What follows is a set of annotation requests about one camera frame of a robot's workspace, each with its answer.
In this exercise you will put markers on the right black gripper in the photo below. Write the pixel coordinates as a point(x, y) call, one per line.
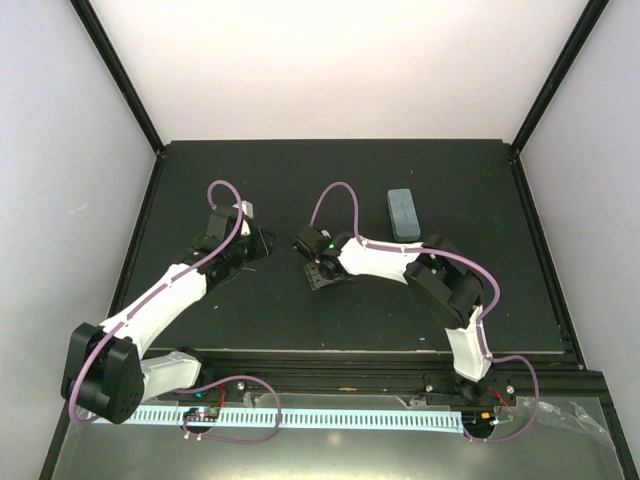
point(316, 278)

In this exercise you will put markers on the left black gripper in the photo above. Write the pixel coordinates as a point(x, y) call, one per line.
point(262, 246)

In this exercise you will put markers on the green lined glasses case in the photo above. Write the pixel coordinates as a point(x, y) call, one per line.
point(403, 216)

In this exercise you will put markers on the black glasses case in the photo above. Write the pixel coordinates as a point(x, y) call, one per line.
point(320, 275)

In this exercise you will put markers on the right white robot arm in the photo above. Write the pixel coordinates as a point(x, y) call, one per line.
point(449, 290)

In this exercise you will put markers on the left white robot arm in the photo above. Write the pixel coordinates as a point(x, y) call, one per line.
point(106, 371)

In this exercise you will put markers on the left circuit board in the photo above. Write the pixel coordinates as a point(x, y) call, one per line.
point(201, 415)

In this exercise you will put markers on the circuit board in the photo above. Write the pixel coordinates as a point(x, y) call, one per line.
point(201, 415)
point(479, 419)

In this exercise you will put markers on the right circuit board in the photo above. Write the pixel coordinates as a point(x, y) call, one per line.
point(479, 419)

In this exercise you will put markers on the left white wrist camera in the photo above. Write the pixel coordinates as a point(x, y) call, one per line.
point(247, 218)

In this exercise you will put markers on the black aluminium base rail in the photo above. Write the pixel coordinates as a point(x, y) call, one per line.
point(427, 377)

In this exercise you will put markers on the white slotted cable duct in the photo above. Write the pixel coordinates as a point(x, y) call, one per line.
point(298, 418)

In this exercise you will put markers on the left black frame post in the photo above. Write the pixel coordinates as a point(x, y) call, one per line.
point(109, 56)

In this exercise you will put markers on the black frame post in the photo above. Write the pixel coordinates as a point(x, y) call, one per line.
point(571, 49)
point(109, 56)

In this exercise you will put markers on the right black frame post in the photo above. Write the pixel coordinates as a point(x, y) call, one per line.
point(571, 49)

